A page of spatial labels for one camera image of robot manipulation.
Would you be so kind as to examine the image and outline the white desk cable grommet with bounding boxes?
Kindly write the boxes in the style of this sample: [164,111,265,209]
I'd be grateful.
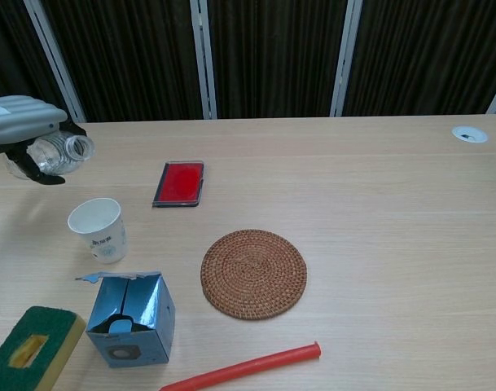
[451,125,489,144]

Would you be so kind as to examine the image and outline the clear plastic water bottle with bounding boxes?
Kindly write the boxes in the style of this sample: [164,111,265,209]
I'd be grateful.
[6,132,97,179]

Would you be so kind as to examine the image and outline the red ink pad case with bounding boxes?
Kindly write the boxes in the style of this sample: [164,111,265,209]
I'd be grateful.
[151,160,205,209]

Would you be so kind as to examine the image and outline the small white paper cup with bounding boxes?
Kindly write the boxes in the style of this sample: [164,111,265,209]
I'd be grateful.
[67,196,129,265]

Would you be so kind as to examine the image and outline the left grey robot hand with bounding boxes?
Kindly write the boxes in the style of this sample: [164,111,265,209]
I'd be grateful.
[0,94,88,187]

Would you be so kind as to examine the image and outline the open blue cardboard box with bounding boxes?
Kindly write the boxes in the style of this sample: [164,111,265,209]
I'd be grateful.
[75,270,177,369]

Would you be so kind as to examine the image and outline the round woven rattan coaster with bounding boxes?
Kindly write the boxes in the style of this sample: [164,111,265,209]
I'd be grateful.
[200,228,309,321]

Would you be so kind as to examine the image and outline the green and yellow sponge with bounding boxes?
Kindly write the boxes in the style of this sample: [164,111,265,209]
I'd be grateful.
[0,305,87,391]

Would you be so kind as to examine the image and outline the red plastic tube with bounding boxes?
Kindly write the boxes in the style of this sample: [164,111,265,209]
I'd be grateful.
[158,340,323,391]

